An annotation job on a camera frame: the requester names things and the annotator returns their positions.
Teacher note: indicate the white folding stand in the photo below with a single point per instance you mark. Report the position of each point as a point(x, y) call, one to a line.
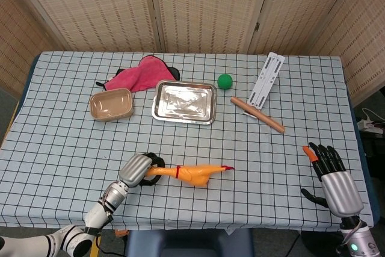
point(266, 82)

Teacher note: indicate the black object under cloth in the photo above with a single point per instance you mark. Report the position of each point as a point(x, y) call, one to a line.
point(175, 73)

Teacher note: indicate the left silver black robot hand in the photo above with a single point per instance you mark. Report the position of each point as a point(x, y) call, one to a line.
point(133, 169)

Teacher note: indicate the woven folding screen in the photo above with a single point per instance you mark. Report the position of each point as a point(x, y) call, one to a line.
point(210, 7)

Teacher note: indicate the white black checked tablecloth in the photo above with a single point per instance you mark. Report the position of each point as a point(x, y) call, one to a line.
point(90, 154)

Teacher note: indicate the pink cloth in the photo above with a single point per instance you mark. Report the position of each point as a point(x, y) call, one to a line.
point(144, 73)

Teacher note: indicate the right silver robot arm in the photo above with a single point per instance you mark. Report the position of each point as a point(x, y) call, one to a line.
point(359, 239)

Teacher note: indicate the white power strip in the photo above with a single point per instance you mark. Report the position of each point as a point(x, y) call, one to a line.
point(371, 126)

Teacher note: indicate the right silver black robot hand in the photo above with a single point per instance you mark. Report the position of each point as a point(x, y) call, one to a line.
point(340, 190)

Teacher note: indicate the tan plastic bowl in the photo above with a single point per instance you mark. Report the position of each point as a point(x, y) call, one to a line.
point(111, 105)

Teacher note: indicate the green ball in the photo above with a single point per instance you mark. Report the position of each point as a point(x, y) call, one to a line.
point(225, 81)

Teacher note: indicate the yellow rubber chicken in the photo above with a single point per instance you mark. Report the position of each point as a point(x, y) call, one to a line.
point(192, 174)

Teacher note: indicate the wooden rolling pin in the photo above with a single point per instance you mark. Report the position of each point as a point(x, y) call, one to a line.
point(264, 117)

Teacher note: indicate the silver metal tray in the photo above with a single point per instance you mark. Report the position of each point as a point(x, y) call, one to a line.
point(183, 103)

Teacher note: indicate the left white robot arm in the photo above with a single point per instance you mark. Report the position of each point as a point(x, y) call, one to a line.
point(75, 227)

